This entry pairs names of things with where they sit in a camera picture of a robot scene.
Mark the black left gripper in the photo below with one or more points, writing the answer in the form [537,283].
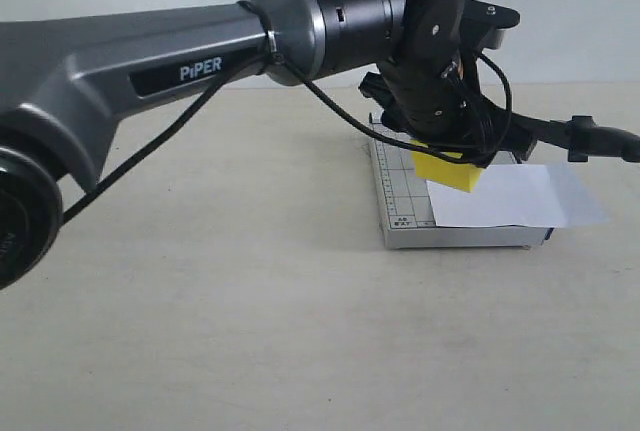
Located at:
[447,115]

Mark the yellow cube block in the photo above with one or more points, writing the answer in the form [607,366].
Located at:
[461,177]

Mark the white paper sheet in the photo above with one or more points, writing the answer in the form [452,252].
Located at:
[525,195]

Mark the black cutter blade arm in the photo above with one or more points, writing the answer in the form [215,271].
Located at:
[582,138]

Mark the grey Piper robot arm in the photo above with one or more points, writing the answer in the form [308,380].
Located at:
[67,84]

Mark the grey paper cutter base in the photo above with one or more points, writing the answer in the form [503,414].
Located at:
[407,219]

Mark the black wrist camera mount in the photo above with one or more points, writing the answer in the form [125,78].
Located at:
[483,25]

